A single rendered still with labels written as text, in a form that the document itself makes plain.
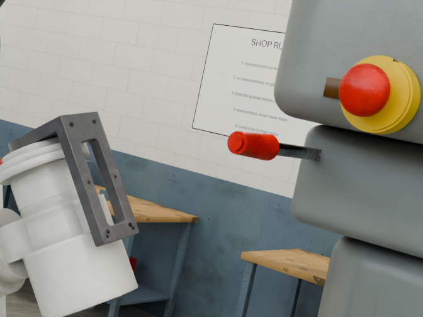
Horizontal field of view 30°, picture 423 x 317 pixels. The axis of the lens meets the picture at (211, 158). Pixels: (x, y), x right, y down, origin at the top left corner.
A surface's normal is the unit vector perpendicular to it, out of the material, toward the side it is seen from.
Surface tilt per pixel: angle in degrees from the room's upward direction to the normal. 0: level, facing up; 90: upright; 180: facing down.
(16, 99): 90
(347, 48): 90
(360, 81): 85
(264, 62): 90
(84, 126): 60
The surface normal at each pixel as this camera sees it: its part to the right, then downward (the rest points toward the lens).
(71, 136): 0.77, -0.32
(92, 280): 0.29, -0.18
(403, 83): -0.57, -0.07
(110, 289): 0.51, -0.25
